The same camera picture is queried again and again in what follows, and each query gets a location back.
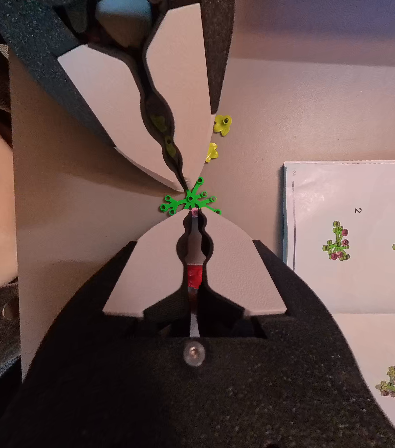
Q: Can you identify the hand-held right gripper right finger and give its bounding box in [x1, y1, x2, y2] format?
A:
[197, 210, 287, 318]

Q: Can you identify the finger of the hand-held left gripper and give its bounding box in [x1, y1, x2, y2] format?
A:
[57, 44, 188, 193]
[142, 3, 216, 190]

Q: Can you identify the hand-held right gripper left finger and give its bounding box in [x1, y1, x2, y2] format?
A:
[103, 211, 190, 324]

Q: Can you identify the red lego heart frame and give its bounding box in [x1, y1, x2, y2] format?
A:
[186, 264, 205, 298]

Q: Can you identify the group of lime lego leaves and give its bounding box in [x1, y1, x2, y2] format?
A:
[148, 114, 233, 164]

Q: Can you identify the green lego plant piece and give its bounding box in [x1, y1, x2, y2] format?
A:
[160, 178, 222, 216]

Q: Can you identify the lego instruction booklet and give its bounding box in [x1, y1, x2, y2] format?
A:
[283, 160, 395, 448]

